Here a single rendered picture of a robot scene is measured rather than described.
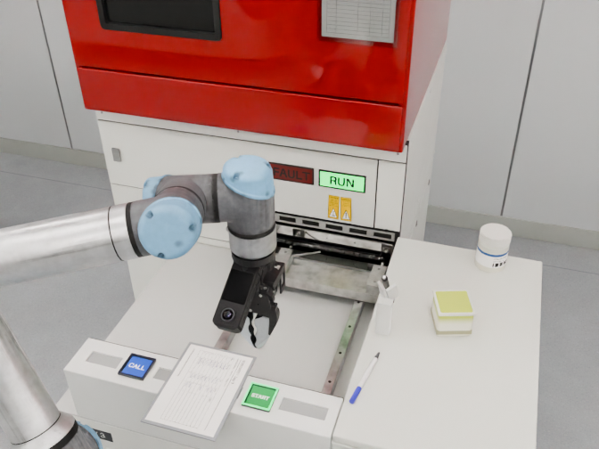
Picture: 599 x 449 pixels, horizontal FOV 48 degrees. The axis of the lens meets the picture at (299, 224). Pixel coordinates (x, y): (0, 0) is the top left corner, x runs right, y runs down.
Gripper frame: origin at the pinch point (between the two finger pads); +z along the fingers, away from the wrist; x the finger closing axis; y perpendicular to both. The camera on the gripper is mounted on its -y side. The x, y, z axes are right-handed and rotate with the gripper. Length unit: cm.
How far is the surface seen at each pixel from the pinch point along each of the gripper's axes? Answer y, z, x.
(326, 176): 58, 0, 3
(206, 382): 1.0, 14.4, 11.2
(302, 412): 0.0, 15.1, -8.5
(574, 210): 207, 92, -76
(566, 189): 207, 81, -70
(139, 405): -4.0, 19.8, 23.8
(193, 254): 54, 29, 40
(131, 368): 0.0, 14.3, 26.8
